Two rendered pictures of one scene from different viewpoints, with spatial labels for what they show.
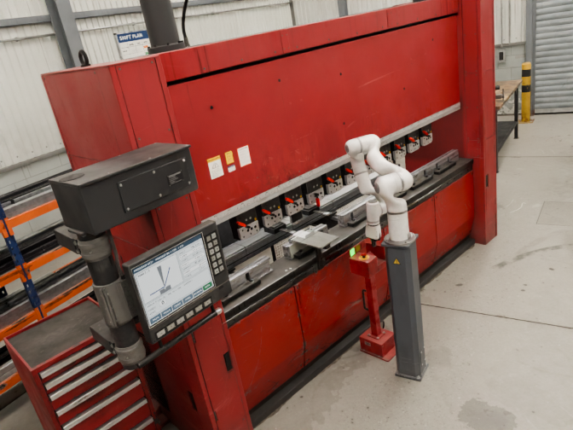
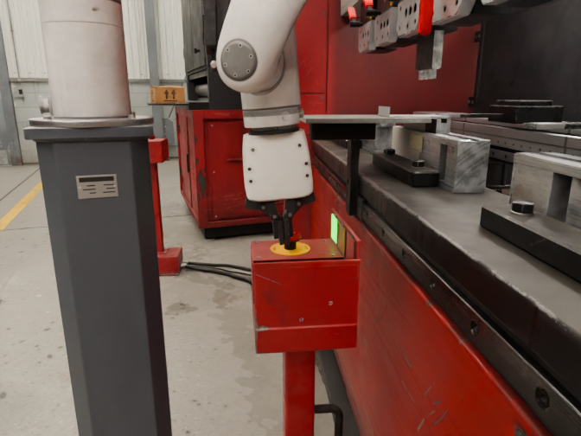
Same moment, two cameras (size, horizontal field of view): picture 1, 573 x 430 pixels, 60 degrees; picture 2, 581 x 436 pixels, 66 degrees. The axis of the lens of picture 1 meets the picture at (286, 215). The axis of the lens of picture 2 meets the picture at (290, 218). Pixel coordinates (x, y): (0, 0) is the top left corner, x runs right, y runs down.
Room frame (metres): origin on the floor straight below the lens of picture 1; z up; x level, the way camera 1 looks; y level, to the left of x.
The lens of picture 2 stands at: (3.45, -1.09, 1.05)
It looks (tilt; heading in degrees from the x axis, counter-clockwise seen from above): 15 degrees down; 126
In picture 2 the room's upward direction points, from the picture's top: straight up
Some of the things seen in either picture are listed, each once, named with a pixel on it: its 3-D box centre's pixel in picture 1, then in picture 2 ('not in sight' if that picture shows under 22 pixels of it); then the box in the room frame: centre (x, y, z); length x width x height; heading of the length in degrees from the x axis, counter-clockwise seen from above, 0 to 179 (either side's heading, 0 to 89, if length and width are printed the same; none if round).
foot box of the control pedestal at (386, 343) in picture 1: (380, 342); not in sight; (3.02, -0.51, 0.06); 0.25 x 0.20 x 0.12; 42
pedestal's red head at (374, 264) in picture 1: (367, 258); (298, 273); (3.04, -0.49, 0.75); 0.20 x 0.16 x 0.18; 132
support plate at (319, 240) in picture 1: (315, 238); (359, 118); (2.97, -0.16, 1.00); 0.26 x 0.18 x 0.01; 40
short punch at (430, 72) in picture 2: (296, 217); (428, 56); (3.09, -0.06, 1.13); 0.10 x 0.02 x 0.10; 130
